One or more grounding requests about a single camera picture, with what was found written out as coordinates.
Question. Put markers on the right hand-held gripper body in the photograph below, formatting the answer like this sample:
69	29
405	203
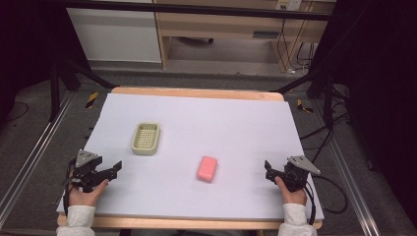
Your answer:
296	173

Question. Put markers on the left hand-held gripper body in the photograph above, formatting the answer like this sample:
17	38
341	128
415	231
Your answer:
86	172

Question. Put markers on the beige slotted soap dish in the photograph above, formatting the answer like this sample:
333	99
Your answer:
146	138

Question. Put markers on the pink soap bar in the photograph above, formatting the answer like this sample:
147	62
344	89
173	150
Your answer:
207	169

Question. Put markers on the person's right hand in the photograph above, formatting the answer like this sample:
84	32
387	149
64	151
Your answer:
293	196

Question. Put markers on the person's left hand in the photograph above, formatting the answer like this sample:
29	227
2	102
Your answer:
85	196

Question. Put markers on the yellow black floor tape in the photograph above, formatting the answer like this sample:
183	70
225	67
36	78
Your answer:
92	99
304	106

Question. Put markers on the white table mat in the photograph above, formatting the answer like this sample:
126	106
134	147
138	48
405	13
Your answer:
209	131

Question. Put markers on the black metal stand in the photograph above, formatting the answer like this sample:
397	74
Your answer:
55	85
327	91

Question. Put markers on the wooden table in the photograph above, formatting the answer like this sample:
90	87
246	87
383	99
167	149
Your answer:
196	93

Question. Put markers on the black curtain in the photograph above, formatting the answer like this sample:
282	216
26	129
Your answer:
380	82
23	42

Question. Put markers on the white cabinet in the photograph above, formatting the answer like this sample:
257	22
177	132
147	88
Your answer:
114	36

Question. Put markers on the light wooden desk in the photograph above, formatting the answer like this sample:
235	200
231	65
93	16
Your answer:
223	23

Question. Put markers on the white power strip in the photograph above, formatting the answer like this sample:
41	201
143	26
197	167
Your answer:
288	4

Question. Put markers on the metal floor rail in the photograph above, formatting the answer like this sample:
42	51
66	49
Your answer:
32	157
350	187

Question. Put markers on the black horizontal frame bar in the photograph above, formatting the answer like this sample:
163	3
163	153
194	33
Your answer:
196	9

